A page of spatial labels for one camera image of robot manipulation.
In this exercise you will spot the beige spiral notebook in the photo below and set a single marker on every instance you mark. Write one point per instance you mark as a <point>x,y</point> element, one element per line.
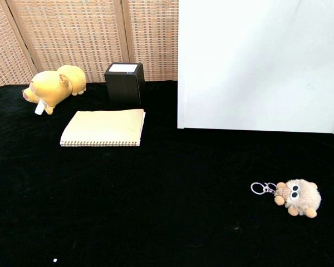
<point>104,126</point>

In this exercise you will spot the black box with white label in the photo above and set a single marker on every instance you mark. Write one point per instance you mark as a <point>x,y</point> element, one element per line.
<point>123,87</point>

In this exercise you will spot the black velvet tablecloth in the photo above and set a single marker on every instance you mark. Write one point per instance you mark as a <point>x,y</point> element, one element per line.
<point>156,200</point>

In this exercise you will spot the yellow plush animal toy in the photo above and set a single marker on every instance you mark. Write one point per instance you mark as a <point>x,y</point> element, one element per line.
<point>53,84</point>

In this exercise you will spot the woven wooden folding screen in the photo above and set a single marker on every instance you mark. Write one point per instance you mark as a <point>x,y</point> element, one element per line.
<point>72,36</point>

